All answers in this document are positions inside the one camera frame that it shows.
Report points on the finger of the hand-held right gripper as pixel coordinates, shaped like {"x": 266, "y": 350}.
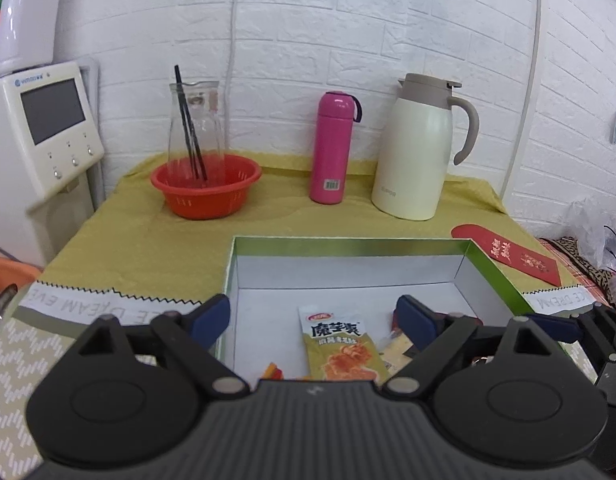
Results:
{"x": 553, "y": 327}

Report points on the red envelope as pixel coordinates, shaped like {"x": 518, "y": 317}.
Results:
{"x": 508, "y": 252}

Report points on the small orange snack packet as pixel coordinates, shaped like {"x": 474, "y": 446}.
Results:
{"x": 271, "y": 371}

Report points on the green-edged white cardboard box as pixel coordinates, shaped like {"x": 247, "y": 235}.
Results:
{"x": 338, "y": 272}

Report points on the black chopstick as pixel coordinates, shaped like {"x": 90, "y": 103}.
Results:
{"x": 184, "y": 115}
{"x": 194, "y": 135}

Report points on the pink thermos bottle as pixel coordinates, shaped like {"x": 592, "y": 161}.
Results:
{"x": 330, "y": 150}

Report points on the white wall pipe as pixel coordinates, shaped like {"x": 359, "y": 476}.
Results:
{"x": 530, "y": 60}

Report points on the cream thermal jug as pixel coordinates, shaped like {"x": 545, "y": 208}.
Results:
{"x": 413, "y": 160}

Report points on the orange plastic basin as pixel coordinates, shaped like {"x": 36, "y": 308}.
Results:
{"x": 8, "y": 275}

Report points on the yellow-green snack packet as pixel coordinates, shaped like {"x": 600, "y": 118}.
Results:
{"x": 338, "y": 347}

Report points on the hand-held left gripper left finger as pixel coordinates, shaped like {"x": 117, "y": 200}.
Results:
{"x": 210, "y": 318}

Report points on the clear plastic bag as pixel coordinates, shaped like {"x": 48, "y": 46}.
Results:
{"x": 588, "y": 232}

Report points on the shiny metal utensil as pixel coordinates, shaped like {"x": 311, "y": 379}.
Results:
{"x": 0, "y": 310}

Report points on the beige snack packet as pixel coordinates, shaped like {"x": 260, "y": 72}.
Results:
{"x": 399, "y": 352}

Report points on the white dispenser top cover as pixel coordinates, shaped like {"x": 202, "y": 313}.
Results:
{"x": 23, "y": 5}

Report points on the clear glass carafe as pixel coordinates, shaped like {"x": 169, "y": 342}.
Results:
{"x": 208, "y": 115}

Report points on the leopard print cloth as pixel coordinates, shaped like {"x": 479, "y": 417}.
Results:
{"x": 583, "y": 260}

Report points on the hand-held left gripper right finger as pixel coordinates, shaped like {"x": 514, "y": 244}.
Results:
{"x": 417, "y": 318}

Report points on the white water dispenser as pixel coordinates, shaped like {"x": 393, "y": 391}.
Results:
{"x": 18, "y": 175}

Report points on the orange plastic basket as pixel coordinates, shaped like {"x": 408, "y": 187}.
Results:
{"x": 208, "y": 200}

